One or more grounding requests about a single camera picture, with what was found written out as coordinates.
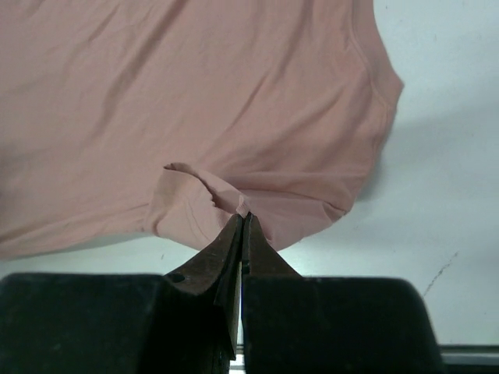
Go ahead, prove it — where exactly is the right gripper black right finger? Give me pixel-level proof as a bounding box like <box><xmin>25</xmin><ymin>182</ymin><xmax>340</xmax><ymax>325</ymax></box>
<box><xmin>242</xmin><ymin>215</ymin><xmax>445</xmax><ymax>373</ymax></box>

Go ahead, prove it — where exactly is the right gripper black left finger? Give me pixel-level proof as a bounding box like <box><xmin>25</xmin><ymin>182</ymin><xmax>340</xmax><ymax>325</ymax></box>
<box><xmin>1</xmin><ymin>215</ymin><xmax>244</xmax><ymax>373</ymax></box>

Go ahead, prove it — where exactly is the dusty pink t-shirt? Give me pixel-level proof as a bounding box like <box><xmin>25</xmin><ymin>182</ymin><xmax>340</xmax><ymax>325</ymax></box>
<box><xmin>1</xmin><ymin>1</ymin><xmax>402</xmax><ymax>258</ymax></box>

